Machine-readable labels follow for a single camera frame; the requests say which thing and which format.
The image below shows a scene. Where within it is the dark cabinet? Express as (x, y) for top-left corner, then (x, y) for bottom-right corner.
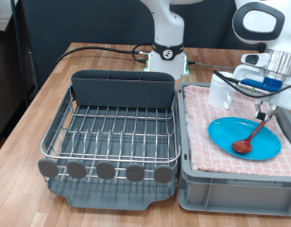
(0, 29), (40, 152)

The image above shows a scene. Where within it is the blue plate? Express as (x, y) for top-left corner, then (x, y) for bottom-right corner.
(207, 116), (282, 161)

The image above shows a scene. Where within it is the grey plastic crate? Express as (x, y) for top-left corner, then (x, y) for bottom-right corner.
(176, 81), (291, 218)

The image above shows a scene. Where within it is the black cable loop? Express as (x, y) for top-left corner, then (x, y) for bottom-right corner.
(131, 43), (154, 63)

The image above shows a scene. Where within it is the pink checked cloth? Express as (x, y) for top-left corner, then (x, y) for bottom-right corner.
(182, 84), (291, 178)

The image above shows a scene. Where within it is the steel wire dish rack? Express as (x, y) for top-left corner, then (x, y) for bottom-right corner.
(37, 84), (181, 185)

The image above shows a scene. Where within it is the thick black cable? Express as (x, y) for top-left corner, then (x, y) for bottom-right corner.
(54, 46), (140, 66)

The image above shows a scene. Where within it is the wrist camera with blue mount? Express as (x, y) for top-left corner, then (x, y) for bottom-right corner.
(239, 77), (283, 96)

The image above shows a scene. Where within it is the brown wooden spoon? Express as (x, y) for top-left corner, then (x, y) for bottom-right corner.
(231, 113), (276, 154)

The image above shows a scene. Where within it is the grey dish drying rack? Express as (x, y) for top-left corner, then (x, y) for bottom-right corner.
(41, 84), (181, 212)

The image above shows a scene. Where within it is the black curtain backdrop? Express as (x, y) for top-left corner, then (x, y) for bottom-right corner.
(21, 0), (266, 93)

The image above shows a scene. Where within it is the white mug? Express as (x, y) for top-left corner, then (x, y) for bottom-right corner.
(207, 74), (238, 110)

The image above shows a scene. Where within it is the grey cable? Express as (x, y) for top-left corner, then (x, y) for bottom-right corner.
(186, 61), (239, 70)

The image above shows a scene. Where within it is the grey shelf board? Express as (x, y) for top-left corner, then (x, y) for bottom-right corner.
(0, 0), (19, 32)

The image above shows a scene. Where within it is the dark grey cutlery holder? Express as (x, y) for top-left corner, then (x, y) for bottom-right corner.
(70, 69), (177, 110)

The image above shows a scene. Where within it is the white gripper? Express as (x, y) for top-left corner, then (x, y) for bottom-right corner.
(231, 64), (291, 121)

